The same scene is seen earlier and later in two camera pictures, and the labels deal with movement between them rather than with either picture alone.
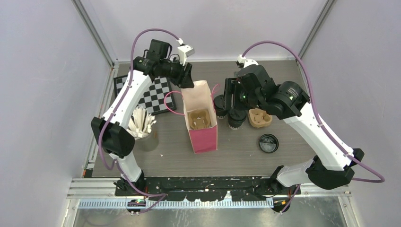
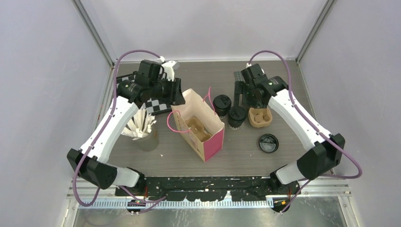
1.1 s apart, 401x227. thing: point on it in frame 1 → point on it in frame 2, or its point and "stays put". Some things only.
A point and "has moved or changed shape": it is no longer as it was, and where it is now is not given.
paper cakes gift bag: (200, 116) has moved or changed shape
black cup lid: (237, 115) stays put
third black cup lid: (268, 143) stays put
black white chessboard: (158, 97) stays put
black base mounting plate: (206, 189) stays put
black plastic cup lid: (220, 102) stays put
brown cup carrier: (199, 118) → (198, 129)
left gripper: (184, 80) → (175, 97)
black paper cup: (236, 117) stays put
